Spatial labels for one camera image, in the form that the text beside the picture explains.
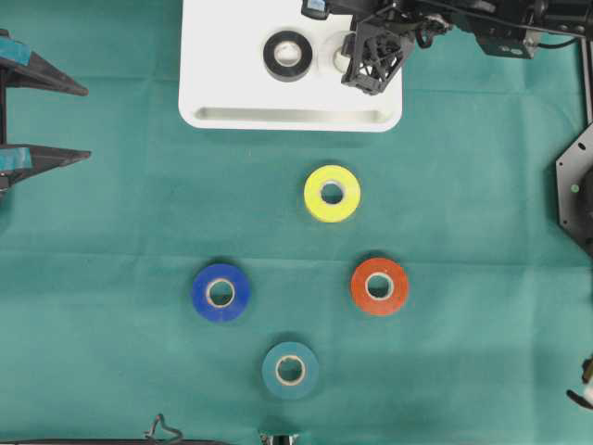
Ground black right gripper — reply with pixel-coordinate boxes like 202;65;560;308
340;0;455;95

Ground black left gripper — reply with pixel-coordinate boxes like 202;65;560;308
0;30;91;199

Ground white tape roll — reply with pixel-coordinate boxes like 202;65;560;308
317;32;350;76

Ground black tape roll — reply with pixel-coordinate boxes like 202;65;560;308
262;30;313;83

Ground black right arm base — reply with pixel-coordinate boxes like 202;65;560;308
555;41;592;257

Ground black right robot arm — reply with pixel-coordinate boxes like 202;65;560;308
340;1;592;95

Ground yellow tape roll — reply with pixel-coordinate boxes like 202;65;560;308
303;165;361;223

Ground white plastic tray case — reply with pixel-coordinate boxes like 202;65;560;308
178;1;403;133

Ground red tape roll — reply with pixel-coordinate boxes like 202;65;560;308
350;257;409;316

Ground blue tape roll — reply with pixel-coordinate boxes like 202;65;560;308
191;263;251;324

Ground teal green tape roll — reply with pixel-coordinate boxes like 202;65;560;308
261;341;320;401

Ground green table cloth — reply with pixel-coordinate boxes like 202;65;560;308
1;1;592;444

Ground white black object right edge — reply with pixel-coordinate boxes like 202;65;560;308
565;356;593;411

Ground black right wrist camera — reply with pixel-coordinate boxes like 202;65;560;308
300;0;352;20

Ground black cable bottom edge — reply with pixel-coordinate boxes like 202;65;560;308
0;413;233;445

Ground metal camera mount bottom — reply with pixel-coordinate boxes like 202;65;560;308
259;433;299;445

